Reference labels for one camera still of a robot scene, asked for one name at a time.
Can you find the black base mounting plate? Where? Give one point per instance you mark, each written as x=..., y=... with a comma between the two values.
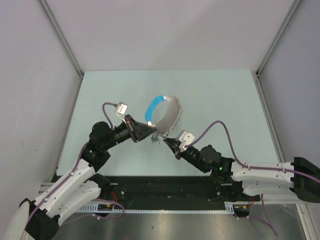
x=172, y=193

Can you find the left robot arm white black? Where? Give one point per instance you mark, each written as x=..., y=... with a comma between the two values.
x=82, y=183

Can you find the small split rings bunch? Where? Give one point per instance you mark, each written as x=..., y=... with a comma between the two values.
x=156, y=138

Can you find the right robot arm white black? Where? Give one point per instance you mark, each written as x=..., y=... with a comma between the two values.
x=234, y=181

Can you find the left aluminium frame post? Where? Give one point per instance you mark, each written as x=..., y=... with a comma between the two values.
x=49, y=15

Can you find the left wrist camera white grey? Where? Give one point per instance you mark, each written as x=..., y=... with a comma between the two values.
x=121, y=110

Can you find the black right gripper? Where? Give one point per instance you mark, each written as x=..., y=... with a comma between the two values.
x=173, y=144

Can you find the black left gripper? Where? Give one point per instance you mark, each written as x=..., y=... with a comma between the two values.
x=137, y=130

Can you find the aluminium frame post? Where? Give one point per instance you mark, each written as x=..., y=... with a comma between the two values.
x=279, y=35
x=49, y=15

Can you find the large metal keyring blue handle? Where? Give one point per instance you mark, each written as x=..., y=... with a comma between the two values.
x=170, y=118

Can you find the right aluminium frame post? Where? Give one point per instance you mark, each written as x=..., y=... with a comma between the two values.
x=279, y=35

